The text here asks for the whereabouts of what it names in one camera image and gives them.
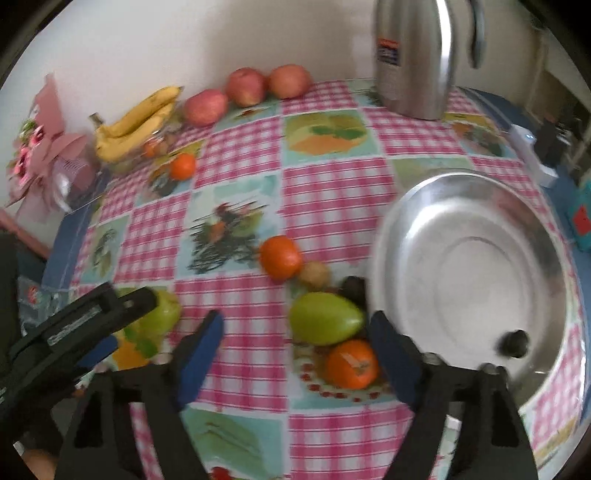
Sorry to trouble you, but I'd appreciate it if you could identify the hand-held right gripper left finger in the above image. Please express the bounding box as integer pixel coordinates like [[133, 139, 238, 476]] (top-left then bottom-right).
[[54, 310, 225, 480]]

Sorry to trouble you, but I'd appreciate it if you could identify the stainless steel thermos jug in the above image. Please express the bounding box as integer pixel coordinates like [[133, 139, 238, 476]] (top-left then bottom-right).
[[372, 0, 486, 121]]

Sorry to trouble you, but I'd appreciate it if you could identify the dark cloth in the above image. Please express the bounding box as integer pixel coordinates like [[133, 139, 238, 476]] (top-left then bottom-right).
[[0, 233, 21, 352]]

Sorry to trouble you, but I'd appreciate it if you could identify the teal box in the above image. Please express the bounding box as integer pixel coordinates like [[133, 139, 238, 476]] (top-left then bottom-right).
[[566, 178, 591, 252]]

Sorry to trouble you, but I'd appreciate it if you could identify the round steel bowl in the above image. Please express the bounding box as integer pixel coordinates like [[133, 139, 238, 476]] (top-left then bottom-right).
[[369, 172, 570, 407]]

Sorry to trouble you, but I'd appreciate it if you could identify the pink checked fruit-print tablecloth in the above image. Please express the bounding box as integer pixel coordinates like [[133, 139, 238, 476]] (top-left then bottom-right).
[[69, 78, 583, 480]]

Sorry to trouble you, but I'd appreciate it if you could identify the brown kiwi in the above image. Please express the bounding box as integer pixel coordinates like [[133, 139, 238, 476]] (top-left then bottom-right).
[[298, 261, 331, 291]]

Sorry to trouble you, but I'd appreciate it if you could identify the small tangerine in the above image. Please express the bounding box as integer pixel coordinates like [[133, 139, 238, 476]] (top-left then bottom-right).
[[170, 153, 197, 181]]

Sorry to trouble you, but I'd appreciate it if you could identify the green mango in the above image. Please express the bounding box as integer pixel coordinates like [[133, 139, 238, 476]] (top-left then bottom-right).
[[139, 288, 182, 337]]

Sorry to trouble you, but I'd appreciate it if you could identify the green lime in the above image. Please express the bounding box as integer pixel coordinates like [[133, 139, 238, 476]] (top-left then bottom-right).
[[289, 292, 365, 346]]

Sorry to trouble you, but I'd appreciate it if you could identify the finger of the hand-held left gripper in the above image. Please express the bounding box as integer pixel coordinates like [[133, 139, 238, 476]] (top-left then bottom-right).
[[81, 337, 118, 370], [113, 287, 158, 324]]

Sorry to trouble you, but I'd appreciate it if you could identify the large orange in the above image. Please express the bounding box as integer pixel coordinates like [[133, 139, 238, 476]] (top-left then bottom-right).
[[326, 340, 380, 389], [259, 235, 303, 281]]

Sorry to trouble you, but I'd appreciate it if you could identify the floral cloth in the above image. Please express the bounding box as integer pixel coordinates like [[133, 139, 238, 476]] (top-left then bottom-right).
[[18, 274, 75, 333]]

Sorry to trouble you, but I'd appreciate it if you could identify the red apple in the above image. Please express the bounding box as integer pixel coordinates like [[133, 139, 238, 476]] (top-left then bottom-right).
[[225, 68, 267, 108], [185, 89, 230, 127], [269, 65, 313, 99]]

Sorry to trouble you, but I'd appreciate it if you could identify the dark round fruit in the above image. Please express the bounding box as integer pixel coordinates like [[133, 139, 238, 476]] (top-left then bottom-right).
[[339, 275, 370, 310], [499, 329, 530, 358]]

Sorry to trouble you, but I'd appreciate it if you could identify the black power adapter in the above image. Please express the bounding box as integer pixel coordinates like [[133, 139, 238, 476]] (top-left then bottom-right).
[[536, 121, 566, 164]]

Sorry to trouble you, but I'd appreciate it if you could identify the yellow banana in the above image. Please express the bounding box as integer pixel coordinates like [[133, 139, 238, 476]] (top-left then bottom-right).
[[89, 104, 176, 162], [104, 85, 181, 138]]

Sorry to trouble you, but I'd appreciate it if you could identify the person's left forearm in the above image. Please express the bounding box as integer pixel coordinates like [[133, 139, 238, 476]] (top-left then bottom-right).
[[22, 450, 58, 480]]

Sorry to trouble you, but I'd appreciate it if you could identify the pink flower bouquet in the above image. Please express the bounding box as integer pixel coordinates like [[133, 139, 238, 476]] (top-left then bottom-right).
[[4, 74, 100, 213]]

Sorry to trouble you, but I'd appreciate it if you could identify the white power strip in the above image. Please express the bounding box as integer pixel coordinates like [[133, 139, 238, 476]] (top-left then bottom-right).
[[508, 124, 561, 188]]

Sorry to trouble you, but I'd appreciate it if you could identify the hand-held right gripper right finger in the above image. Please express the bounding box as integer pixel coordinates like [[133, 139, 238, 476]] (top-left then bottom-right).
[[367, 310, 540, 480]]

